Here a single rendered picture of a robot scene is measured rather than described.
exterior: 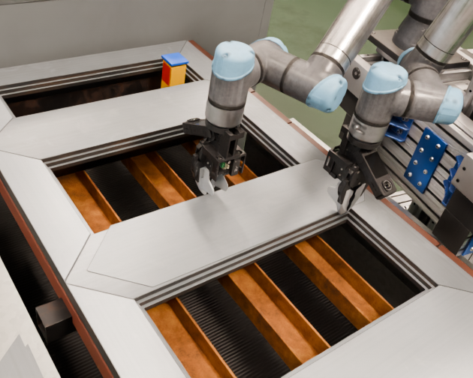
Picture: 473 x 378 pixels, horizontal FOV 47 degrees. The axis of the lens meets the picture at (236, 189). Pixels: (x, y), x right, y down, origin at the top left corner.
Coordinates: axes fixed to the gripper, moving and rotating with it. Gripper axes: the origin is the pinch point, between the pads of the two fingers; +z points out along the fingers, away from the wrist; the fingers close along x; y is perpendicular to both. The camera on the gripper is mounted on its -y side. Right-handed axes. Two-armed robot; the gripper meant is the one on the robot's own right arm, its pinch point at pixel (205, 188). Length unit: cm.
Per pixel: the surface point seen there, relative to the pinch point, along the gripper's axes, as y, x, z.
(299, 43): -189, 219, 85
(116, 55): -65, 10, 1
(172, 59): -50, 21, -3
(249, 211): 10.2, 5.3, 0.8
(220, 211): 7.1, -0.5, 0.8
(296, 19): -225, 247, 85
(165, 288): 19.4, -21.3, 1.8
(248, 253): 19.4, -1.7, 1.8
